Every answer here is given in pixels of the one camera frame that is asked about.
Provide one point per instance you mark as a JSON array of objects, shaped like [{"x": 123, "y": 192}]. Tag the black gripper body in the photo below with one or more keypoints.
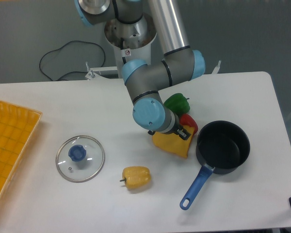
[{"x": 167, "y": 124}]

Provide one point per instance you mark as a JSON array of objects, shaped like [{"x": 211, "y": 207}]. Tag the dark pot blue handle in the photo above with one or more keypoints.
[{"x": 222, "y": 147}]

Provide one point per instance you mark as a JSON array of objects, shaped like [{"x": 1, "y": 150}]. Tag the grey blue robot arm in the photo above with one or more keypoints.
[{"x": 152, "y": 53}]

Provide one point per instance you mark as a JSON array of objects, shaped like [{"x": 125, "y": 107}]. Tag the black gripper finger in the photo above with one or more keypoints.
[{"x": 183, "y": 134}]

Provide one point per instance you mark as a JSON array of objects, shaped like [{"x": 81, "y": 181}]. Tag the glass lid blue knob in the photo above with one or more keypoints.
[{"x": 80, "y": 158}]

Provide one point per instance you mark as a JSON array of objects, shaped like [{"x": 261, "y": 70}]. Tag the yellow bell pepper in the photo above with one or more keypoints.
[{"x": 135, "y": 176}]

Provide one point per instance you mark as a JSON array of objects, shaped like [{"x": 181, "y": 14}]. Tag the yellow woven basket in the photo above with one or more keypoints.
[{"x": 17, "y": 125}]

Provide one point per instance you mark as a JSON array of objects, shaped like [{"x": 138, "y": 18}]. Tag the red bell pepper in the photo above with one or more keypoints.
[{"x": 187, "y": 120}]

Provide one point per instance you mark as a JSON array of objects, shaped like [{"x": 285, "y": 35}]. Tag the green bell pepper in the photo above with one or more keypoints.
[{"x": 178, "y": 104}]

